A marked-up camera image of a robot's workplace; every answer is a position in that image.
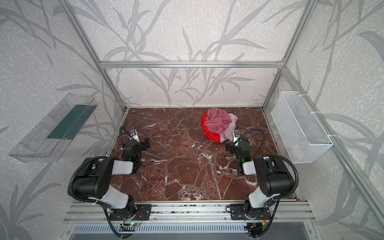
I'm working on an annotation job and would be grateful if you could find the red cloth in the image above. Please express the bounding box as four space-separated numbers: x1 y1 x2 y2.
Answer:
201 112 220 143

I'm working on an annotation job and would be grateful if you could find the dusty pink ribbed cloth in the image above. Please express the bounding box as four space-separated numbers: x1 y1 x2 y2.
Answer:
204 108 233 134

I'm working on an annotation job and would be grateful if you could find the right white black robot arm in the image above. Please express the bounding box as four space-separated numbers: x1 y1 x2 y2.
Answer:
226 141 299 213

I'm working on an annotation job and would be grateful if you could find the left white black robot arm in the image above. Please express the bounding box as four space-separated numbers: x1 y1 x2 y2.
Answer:
68 138 151 213

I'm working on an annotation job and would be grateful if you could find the light lilac cloth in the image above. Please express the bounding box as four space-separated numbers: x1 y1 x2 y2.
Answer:
220 113 238 143

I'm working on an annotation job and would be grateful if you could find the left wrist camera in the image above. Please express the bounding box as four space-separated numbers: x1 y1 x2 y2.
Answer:
129 129 140 142

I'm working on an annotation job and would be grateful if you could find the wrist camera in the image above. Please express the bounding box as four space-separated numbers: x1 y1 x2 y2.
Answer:
234 131 242 143
129 129 140 142

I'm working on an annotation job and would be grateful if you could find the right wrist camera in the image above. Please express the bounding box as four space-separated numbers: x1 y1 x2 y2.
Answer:
234 131 242 143

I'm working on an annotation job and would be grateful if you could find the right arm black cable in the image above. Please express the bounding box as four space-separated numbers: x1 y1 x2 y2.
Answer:
236 128 300 238

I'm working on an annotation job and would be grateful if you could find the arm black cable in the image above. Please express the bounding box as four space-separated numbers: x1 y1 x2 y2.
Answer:
236 128 300 238
67 126 133 239

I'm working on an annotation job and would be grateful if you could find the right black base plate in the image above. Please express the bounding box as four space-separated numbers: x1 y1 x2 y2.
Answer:
225 203 271 222

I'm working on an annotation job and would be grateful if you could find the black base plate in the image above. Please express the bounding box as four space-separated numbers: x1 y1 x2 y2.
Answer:
109 204 152 221
225 203 271 222

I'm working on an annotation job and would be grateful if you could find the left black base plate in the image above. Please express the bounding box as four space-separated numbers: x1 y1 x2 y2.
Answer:
109 204 152 221

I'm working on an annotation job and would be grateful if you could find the white wire mesh basket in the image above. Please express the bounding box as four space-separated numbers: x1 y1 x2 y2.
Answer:
272 91 333 164

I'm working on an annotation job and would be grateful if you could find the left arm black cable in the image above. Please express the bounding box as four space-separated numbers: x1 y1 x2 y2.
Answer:
67 126 133 239

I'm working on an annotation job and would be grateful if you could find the aluminium mounting rail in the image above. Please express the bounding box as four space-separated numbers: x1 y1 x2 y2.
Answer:
63 200 316 224

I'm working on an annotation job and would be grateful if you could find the clear plastic wall bin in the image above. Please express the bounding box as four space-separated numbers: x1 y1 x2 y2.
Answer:
9 94 97 163

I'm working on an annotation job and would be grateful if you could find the aluminium cage frame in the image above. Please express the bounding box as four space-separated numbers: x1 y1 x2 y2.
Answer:
59 1 384 225

